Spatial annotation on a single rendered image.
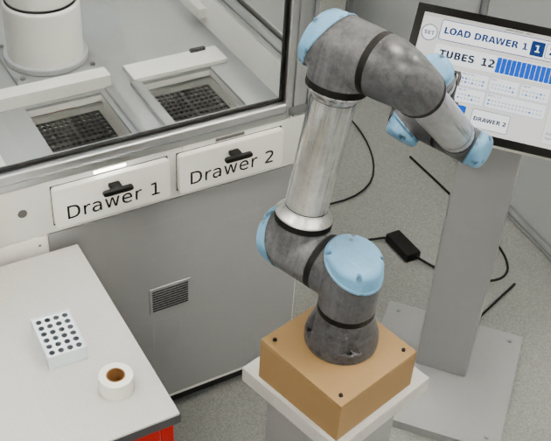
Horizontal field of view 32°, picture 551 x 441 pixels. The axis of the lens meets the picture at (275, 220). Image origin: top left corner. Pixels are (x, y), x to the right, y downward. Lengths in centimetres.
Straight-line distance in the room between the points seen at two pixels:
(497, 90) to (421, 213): 137
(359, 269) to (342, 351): 19
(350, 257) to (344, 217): 187
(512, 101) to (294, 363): 91
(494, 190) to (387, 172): 135
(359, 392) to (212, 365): 107
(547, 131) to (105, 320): 114
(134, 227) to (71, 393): 56
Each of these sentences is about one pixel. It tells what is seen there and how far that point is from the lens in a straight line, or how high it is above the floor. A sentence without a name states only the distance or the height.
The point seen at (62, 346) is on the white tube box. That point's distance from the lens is 207.
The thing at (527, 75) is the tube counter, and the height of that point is 110.
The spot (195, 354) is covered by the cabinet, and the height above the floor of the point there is 21.
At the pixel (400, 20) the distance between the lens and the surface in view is 432.
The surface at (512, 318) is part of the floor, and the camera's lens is 340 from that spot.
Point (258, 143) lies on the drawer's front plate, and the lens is 243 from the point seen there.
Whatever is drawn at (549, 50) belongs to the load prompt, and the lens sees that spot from 248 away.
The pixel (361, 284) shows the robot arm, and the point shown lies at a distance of 181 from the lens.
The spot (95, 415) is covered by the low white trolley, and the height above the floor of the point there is 76.
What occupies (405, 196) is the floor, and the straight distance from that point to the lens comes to 383.
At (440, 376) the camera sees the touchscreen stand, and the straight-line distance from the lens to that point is 309.
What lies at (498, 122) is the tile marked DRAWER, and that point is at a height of 101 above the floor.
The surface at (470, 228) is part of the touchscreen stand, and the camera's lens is 273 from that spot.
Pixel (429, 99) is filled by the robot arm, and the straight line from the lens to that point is 168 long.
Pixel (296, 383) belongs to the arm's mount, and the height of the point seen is 83.
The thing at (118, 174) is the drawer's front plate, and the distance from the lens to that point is 229.
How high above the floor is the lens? 227
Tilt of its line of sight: 39 degrees down
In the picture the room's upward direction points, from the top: 4 degrees clockwise
